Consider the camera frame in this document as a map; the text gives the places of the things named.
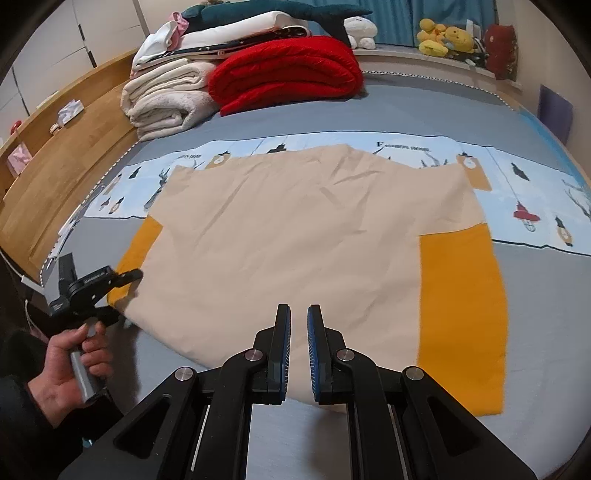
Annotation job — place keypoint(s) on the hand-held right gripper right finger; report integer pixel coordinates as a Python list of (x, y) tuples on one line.
[(314, 350)]

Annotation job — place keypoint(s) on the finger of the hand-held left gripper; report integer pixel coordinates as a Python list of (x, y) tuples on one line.
[(127, 277), (113, 317)]

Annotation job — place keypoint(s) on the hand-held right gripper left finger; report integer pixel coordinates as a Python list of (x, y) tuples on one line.
[(286, 350)]

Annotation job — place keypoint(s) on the beige and yellow hooded jacket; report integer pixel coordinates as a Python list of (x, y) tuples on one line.
[(300, 230)]

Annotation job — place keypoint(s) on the person's left forearm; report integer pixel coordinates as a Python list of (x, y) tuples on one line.
[(27, 429)]

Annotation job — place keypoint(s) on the person's left hand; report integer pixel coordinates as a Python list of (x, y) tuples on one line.
[(57, 369)]

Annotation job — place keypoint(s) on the wooden headboard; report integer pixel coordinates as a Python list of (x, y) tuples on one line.
[(60, 175)]

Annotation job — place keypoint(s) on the pink gift bag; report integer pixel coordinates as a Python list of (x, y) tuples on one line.
[(19, 158)]

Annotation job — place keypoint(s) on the tissue box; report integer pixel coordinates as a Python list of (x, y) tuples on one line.
[(70, 110)]

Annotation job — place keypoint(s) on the white fleece folded blanket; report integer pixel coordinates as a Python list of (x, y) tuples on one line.
[(166, 99)]

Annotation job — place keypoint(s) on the grey printed bed sheet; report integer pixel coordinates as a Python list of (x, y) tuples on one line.
[(531, 323)]

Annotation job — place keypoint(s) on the white wardrobe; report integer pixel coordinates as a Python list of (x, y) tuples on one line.
[(51, 41)]

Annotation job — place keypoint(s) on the white folded bedding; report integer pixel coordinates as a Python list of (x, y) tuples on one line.
[(221, 39)]

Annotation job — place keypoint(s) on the pink cloth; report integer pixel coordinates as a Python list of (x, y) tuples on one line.
[(180, 25)]

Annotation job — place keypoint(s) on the red folded blanket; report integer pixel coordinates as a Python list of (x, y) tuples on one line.
[(286, 74)]

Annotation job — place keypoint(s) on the teal plush shark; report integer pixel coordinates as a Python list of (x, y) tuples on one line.
[(268, 11)]

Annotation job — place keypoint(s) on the white plush toy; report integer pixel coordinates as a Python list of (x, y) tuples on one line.
[(361, 31)]

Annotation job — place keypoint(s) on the yellow plush toy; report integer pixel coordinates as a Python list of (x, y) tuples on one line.
[(431, 37), (459, 39)]

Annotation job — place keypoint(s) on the purple board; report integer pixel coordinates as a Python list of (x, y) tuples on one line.
[(555, 113)]

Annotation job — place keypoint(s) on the blue curtain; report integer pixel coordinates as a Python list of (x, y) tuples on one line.
[(406, 21)]

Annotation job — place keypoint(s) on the dark red cushion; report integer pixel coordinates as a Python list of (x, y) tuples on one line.
[(501, 50)]

